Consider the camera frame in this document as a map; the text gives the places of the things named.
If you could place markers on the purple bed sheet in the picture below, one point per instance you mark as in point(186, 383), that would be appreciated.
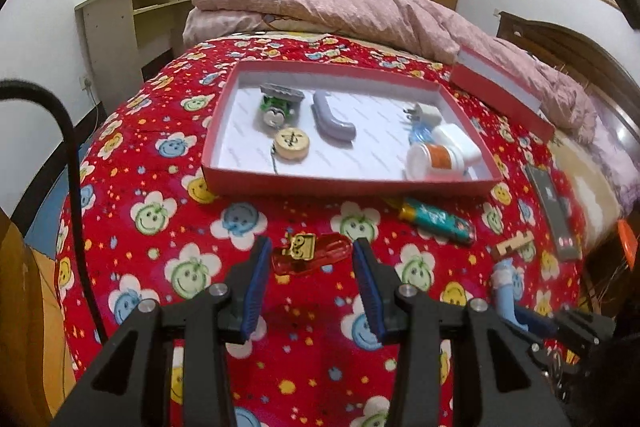
point(615, 157)

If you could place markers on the green toy train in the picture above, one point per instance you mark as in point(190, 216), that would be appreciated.
point(272, 114)

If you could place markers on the red box lid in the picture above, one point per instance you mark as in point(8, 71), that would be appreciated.
point(495, 82)

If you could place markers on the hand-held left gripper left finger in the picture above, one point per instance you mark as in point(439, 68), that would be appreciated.
point(255, 288)

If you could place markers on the orange plastic object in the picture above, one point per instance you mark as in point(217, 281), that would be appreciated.
point(628, 242)

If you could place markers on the pink quilt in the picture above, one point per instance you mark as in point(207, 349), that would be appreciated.
point(350, 7)

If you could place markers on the orange and white bottle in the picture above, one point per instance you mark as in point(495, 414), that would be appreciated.
point(440, 157)

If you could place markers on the beige towel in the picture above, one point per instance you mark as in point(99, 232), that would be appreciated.
point(585, 187)

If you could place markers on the dark wooden headboard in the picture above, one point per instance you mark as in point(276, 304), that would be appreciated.
point(575, 52)

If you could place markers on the wall socket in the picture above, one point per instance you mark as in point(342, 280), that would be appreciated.
point(87, 83)

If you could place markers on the green tube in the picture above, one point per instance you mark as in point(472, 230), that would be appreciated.
point(435, 219)

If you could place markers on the white rounded case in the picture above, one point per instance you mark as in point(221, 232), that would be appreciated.
point(457, 142)

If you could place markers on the blue correction tape dispenser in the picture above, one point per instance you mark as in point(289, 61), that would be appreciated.
point(420, 134)

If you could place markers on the wooden block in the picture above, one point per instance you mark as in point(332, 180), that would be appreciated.
point(510, 246)

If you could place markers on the white charger plug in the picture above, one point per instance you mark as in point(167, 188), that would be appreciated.
point(427, 112)

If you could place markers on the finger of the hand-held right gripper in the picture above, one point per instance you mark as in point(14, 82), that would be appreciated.
point(540, 322)
point(542, 352)

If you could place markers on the red shallow box tray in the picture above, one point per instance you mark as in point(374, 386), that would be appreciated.
point(370, 142)

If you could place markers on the wooden furniture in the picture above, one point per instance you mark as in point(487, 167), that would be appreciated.
point(25, 332)

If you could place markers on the beige shelf unit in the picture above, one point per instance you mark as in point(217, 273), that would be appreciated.
point(105, 37)

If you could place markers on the red printed blanket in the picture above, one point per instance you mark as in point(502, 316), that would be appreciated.
point(300, 217)

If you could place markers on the black remote control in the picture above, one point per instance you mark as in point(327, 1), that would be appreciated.
point(552, 207)

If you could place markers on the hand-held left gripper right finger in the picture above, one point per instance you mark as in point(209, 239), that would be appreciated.
point(370, 293)

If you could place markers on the round wooden disc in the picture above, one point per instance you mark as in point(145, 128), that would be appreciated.
point(292, 144)

